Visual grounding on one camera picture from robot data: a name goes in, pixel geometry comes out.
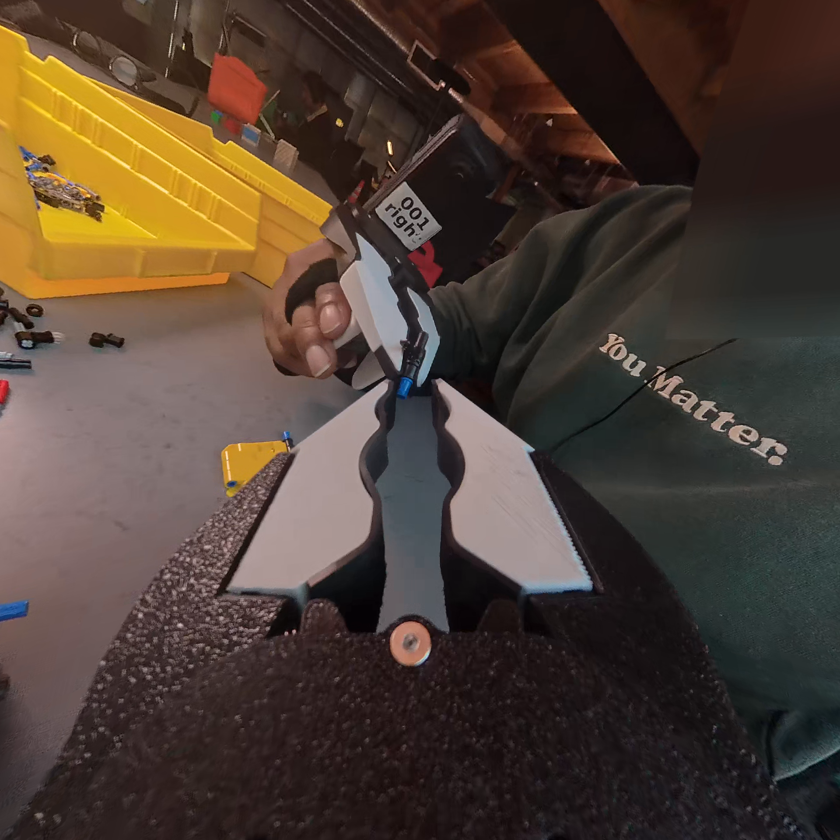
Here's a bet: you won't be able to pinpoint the yellow storage bin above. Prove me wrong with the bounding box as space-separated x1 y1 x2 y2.
98 82 333 291
0 25 261 299

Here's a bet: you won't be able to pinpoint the small coloured blocks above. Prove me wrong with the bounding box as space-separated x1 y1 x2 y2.
210 108 265 143

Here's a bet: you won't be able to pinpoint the orange container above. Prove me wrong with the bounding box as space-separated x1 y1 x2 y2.
207 52 270 127

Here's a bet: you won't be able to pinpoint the pile of lego pins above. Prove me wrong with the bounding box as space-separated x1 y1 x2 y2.
0 285 127 411

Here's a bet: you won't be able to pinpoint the yellow lego panel assembly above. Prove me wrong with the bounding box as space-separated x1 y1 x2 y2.
220 430 296 498

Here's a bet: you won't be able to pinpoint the black lego connector blue pin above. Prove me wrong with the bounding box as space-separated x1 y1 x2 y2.
394 331 427 400

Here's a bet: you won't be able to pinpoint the thin black cable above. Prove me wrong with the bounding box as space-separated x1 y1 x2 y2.
546 338 739 455

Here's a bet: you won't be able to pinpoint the person's right forearm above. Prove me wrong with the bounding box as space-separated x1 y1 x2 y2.
423 184 697 424

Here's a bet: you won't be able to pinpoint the heap of mixed lego parts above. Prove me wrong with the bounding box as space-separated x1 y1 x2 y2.
18 146 107 223

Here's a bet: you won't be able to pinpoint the coiled black cable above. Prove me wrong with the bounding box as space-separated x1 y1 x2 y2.
69 29 160 94

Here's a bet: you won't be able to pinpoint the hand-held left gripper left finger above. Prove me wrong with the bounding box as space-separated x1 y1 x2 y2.
224 381 396 634

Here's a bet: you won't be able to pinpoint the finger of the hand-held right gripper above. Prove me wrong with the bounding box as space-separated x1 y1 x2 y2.
408 306 441 389
340 251 414 389

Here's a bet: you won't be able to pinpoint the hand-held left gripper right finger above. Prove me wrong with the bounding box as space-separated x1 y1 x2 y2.
430 381 596 634

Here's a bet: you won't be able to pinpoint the person's right hand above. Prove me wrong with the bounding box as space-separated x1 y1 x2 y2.
261 236 360 379

